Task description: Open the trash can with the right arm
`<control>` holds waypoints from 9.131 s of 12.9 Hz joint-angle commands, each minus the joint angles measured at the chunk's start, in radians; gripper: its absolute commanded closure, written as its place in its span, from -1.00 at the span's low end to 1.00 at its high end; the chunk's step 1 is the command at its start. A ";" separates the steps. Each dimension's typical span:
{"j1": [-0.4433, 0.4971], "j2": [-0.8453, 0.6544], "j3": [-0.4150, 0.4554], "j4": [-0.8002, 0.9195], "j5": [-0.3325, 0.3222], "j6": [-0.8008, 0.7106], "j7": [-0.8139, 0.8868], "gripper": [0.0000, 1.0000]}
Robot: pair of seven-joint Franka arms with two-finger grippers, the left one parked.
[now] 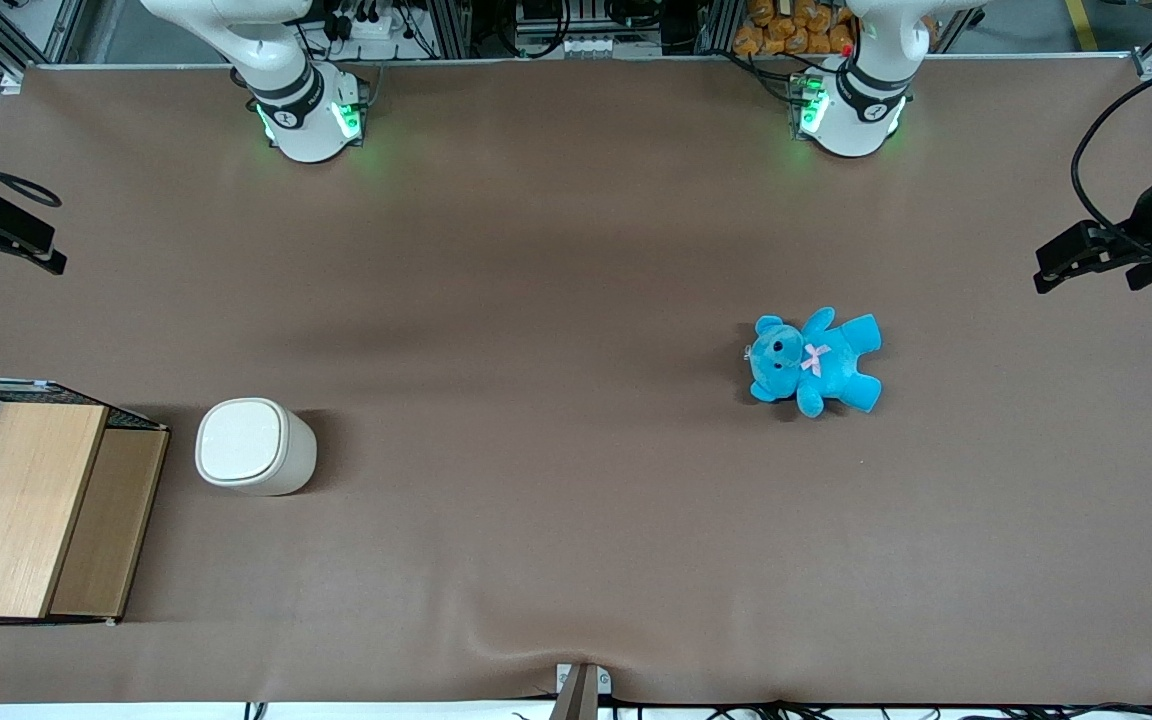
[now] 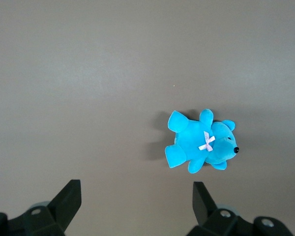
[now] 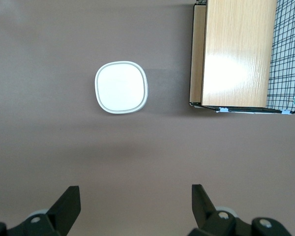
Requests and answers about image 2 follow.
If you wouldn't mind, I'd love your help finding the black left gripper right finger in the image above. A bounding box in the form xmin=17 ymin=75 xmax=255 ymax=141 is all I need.
xmin=186 ymin=181 xmax=294 ymax=236

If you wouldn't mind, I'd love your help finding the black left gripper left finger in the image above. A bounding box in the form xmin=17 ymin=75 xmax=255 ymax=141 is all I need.
xmin=0 ymin=179 xmax=82 ymax=236

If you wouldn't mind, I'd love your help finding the brown table cover mat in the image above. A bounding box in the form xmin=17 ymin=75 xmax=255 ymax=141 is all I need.
xmin=0 ymin=0 xmax=295 ymax=236

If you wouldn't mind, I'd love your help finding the blue teddy bear plush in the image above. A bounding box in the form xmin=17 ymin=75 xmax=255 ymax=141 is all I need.
xmin=164 ymin=108 xmax=240 ymax=175

